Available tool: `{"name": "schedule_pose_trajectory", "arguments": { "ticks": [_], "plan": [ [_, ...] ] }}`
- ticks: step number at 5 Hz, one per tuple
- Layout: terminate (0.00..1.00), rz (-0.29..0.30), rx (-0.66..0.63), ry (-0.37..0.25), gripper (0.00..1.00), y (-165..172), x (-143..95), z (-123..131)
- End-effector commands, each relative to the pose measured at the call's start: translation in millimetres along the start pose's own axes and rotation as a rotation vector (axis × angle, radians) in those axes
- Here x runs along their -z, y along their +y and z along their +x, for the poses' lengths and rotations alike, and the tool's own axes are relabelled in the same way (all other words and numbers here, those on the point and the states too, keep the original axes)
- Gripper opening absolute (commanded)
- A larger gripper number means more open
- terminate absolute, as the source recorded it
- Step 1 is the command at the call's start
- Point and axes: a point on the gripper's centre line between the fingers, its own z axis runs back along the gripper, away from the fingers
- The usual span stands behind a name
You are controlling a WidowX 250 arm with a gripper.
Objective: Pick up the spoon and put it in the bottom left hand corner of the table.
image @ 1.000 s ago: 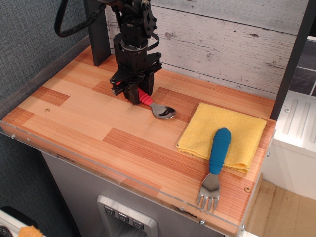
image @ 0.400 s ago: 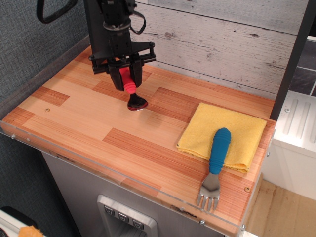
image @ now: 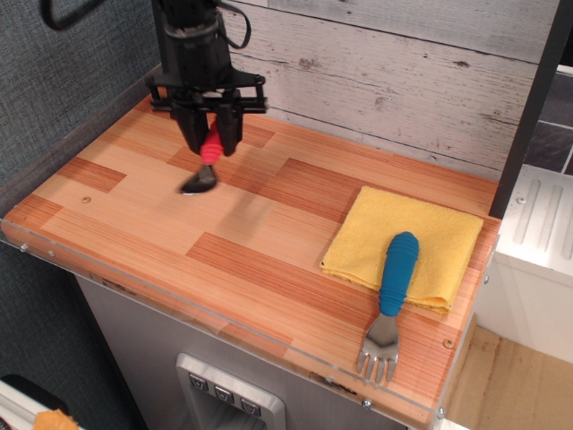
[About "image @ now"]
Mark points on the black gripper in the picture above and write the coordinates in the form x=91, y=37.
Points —
x=238, y=94

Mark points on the red handled metal spoon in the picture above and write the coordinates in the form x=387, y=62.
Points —
x=205, y=179

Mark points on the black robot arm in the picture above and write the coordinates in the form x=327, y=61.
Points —
x=199, y=86

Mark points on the clear acrylic table edge guard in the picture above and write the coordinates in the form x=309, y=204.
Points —
x=146, y=327

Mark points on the silver dispenser button panel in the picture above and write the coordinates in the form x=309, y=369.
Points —
x=219, y=400

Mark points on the yellow folded cloth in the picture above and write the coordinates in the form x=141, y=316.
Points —
x=446, y=242

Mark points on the white ribbed side unit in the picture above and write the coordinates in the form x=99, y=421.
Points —
x=526, y=295

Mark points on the blue handled metal fork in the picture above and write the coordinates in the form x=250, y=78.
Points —
x=378, y=356

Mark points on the yellow object with black strap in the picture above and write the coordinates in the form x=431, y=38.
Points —
x=25, y=405

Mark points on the dark metal right post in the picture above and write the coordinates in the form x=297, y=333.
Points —
x=550, y=59

